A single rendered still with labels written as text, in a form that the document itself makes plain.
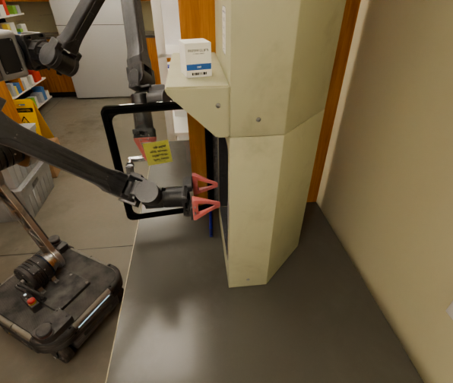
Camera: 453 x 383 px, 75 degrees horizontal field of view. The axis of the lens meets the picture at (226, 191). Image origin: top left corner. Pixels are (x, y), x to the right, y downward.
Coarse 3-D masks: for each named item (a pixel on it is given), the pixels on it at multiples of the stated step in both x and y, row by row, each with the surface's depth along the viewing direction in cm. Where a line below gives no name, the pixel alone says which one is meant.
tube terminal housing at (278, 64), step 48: (240, 0) 45; (288, 0) 45; (336, 0) 55; (240, 48) 48; (288, 48) 49; (336, 48) 63; (240, 96) 53; (288, 96) 54; (240, 144) 59; (288, 144) 62; (240, 192) 66; (288, 192) 72; (240, 240) 74; (288, 240) 87
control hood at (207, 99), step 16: (176, 64) 66; (176, 80) 55; (192, 80) 55; (208, 80) 55; (224, 80) 55; (176, 96) 52; (192, 96) 52; (208, 96) 52; (224, 96) 53; (192, 112) 54; (208, 112) 54; (224, 112) 55; (208, 128) 56; (224, 128) 56
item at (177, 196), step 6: (180, 186) 81; (162, 192) 79; (168, 192) 79; (174, 192) 79; (180, 192) 79; (186, 192) 79; (162, 198) 79; (168, 198) 79; (174, 198) 79; (180, 198) 79; (186, 198) 76; (168, 204) 80; (174, 204) 80; (180, 204) 80; (186, 210) 79
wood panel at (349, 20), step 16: (192, 0) 75; (208, 0) 75; (352, 0) 79; (192, 16) 77; (208, 16) 77; (352, 16) 81; (192, 32) 79; (208, 32) 79; (352, 32) 83; (336, 64) 88; (336, 80) 91; (336, 96) 94; (320, 144) 103; (320, 160) 107; (320, 176) 111
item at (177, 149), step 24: (120, 120) 81; (144, 120) 83; (168, 120) 84; (192, 120) 86; (120, 144) 85; (144, 144) 87; (168, 144) 89; (192, 144) 90; (144, 168) 91; (168, 168) 93; (192, 168) 95; (192, 192) 100
